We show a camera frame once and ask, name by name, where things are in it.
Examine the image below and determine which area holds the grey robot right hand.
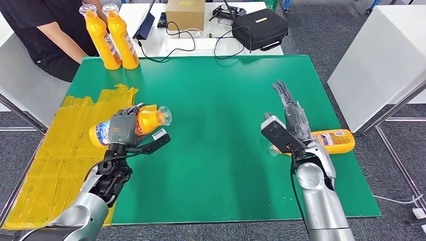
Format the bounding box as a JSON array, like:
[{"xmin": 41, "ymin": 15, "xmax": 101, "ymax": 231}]
[{"xmin": 270, "ymin": 79, "xmax": 312, "ymax": 142}]

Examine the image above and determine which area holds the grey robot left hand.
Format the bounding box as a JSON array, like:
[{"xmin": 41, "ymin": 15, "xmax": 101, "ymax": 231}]
[{"xmin": 108, "ymin": 103, "xmax": 147, "ymax": 149}]

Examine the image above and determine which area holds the orange plastic detergent bottle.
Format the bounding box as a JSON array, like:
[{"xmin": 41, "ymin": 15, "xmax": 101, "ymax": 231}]
[
  {"xmin": 102, "ymin": 3, "xmax": 141, "ymax": 70},
  {"xmin": 268, "ymin": 129, "xmax": 356, "ymax": 157},
  {"xmin": 88, "ymin": 104, "xmax": 173, "ymax": 149},
  {"xmin": 79, "ymin": 4, "xmax": 123, "ymax": 71}
]

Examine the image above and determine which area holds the yellow plastic sheet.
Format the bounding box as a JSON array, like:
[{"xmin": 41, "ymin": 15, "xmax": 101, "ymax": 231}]
[{"xmin": 2, "ymin": 83, "xmax": 157, "ymax": 230}]

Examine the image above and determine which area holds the black carry case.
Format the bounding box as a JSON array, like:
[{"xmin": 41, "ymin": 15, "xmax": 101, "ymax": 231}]
[{"xmin": 232, "ymin": 9, "xmax": 289, "ymax": 52}]

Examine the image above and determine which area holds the white cabinet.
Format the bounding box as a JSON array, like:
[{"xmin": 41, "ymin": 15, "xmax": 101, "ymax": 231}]
[{"xmin": 327, "ymin": 5, "xmax": 426, "ymax": 134}]

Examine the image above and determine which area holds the dark tablet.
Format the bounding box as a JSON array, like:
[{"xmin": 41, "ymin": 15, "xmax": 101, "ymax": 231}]
[{"xmin": 132, "ymin": 0, "xmax": 156, "ymax": 41}]

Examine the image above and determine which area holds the white side table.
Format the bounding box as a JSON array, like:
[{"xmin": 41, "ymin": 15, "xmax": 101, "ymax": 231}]
[{"xmin": 0, "ymin": 13, "xmax": 71, "ymax": 128}]

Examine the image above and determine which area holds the green plastic crate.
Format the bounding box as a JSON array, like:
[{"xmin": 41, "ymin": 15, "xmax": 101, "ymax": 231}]
[{"xmin": 253, "ymin": 0, "xmax": 278, "ymax": 12}]

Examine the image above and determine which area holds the black remote controller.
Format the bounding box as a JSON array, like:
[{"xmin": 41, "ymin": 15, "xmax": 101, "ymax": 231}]
[{"xmin": 208, "ymin": 0, "xmax": 247, "ymax": 22}]

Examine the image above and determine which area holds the cardboard box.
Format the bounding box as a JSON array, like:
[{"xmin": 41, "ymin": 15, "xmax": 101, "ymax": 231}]
[{"xmin": 165, "ymin": 0, "xmax": 205, "ymax": 32}]

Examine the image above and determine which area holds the person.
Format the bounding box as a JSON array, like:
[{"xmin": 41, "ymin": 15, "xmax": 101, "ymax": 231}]
[{"xmin": 0, "ymin": 0, "xmax": 107, "ymax": 83}]

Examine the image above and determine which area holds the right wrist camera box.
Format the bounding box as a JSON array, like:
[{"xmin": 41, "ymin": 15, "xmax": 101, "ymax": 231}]
[{"xmin": 260, "ymin": 114, "xmax": 305, "ymax": 157}]

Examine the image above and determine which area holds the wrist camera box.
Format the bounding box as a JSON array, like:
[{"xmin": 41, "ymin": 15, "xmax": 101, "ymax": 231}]
[
  {"xmin": 260, "ymin": 114, "xmax": 305, "ymax": 157},
  {"xmin": 135, "ymin": 129, "xmax": 171, "ymax": 155}
]

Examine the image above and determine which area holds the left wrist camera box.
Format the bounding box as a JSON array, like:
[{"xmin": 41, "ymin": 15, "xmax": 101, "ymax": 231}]
[{"xmin": 135, "ymin": 129, "xmax": 171, "ymax": 155}]

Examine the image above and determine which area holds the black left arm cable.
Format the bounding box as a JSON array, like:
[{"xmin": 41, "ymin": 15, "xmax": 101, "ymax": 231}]
[{"xmin": 83, "ymin": 153, "xmax": 141, "ymax": 182}]

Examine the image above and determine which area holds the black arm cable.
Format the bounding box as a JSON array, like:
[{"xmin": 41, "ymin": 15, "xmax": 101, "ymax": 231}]
[
  {"xmin": 288, "ymin": 154, "xmax": 312, "ymax": 241},
  {"xmin": 83, "ymin": 153, "xmax": 141, "ymax": 182}
]

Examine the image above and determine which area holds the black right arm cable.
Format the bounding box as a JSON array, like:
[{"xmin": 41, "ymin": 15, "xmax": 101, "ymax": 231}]
[{"xmin": 288, "ymin": 154, "xmax": 312, "ymax": 241}]

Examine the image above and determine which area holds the silver metal table frame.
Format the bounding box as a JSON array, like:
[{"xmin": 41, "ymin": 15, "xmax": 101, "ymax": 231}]
[
  {"xmin": 361, "ymin": 79, "xmax": 426, "ymax": 217},
  {"xmin": 0, "ymin": 94, "xmax": 47, "ymax": 137}
]

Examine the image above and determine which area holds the black case cable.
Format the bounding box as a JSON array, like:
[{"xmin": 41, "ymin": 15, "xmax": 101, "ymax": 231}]
[{"xmin": 214, "ymin": 26, "xmax": 253, "ymax": 61}]

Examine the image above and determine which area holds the black tablet cable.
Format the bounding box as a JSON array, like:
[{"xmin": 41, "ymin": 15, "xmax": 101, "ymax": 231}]
[{"xmin": 136, "ymin": 21, "xmax": 197, "ymax": 63}]

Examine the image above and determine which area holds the white floor cable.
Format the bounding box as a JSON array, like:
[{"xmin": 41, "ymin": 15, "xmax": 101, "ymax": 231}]
[{"xmin": 372, "ymin": 194, "xmax": 422, "ymax": 206}]

